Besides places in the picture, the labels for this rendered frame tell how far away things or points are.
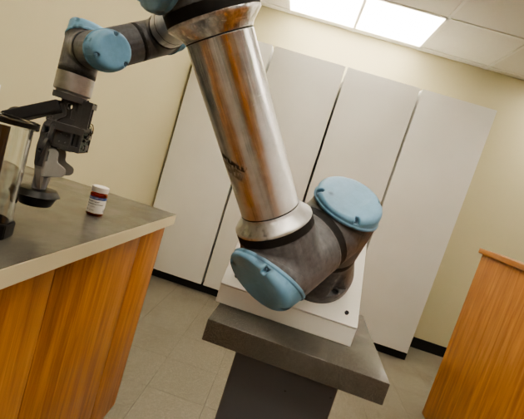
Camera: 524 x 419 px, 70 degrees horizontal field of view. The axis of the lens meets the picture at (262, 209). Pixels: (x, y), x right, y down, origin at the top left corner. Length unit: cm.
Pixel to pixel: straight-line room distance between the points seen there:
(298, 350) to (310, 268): 18
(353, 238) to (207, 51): 34
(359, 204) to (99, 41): 54
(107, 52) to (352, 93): 266
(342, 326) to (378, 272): 260
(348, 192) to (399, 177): 267
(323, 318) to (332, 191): 26
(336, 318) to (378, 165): 258
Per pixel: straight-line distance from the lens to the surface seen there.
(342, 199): 61
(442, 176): 340
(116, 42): 81
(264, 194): 50
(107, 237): 101
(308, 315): 75
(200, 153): 329
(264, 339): 68
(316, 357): 68
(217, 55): 47
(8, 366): 96
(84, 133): 91
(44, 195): 93
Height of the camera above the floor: 121
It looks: 6 degrees down
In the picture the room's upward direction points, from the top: 17 degrees clockwise
